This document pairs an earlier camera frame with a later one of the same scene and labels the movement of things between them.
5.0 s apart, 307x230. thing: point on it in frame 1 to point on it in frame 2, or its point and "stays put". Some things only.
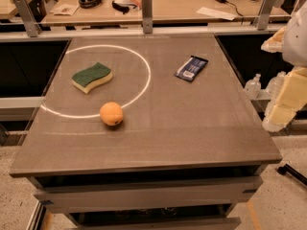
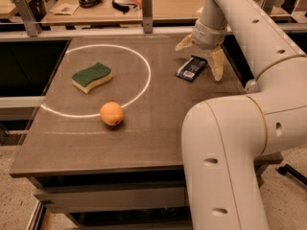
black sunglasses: [124, 8] stays put
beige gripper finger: [292, 99] to [186, 42]
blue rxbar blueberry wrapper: [191, 68] stays put
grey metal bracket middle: [147, 11] stays put
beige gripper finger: [274, 44] to [217, 62]
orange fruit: [111, 113] stays put
